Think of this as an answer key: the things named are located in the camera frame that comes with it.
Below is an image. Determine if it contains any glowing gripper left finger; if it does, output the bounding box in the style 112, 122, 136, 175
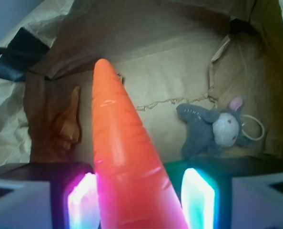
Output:
0, 162, 101, 229

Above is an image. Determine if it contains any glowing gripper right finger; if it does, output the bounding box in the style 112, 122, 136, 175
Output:
181, 156, 283, 229

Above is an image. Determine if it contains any orange toy carrot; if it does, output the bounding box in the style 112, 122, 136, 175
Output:
92, 59, 188, 229

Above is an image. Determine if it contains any orange brown seashell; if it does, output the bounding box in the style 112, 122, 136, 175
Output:
51, 86, 81, 154

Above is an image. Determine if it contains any brown paper bag tray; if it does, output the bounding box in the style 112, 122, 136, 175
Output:
0, 0, 283, 166

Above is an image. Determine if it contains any grey plush bunny keychain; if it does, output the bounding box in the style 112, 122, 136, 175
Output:
176, 95, 265, 159

